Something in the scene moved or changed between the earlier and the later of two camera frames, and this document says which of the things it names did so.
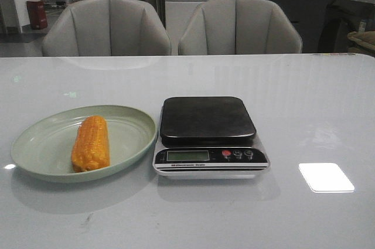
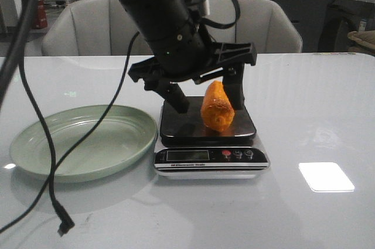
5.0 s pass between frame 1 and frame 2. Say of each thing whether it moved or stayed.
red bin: stayed
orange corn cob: moved
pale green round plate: stayed
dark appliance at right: stayed
